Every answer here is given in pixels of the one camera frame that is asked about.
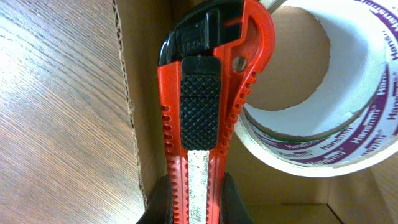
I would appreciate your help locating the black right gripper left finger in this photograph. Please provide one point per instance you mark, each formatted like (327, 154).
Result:
(160, 207)

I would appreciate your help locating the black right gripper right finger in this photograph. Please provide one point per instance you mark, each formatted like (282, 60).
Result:
(232, 207)

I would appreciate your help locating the beige masking tape roll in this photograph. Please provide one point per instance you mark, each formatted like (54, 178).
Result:
(326, 105)

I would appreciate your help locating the brown cardboard box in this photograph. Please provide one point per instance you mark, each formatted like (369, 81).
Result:
(271, 196)

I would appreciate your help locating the orange utility knife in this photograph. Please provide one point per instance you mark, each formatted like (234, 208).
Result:
(207, 64)

